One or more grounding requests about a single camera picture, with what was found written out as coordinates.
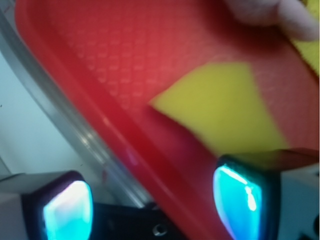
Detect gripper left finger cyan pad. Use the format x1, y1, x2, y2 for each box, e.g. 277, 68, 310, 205
21, 170, 94, 240

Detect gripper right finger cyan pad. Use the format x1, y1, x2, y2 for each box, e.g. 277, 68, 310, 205
212, 154, 281, 240

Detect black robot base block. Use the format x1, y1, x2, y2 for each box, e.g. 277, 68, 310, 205
89, 203, 187, 240

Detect yellow sponge with green pad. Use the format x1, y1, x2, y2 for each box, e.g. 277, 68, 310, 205
150, 62, 288, 156

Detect yellow cloth towel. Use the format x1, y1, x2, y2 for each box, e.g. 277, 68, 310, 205
292, 0, 320, 77

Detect red plastic tray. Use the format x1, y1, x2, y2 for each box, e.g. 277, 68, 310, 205
15, 0, 319, 240

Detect pink plush bunny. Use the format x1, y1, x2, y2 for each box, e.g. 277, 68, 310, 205
224, 0, 320, 42

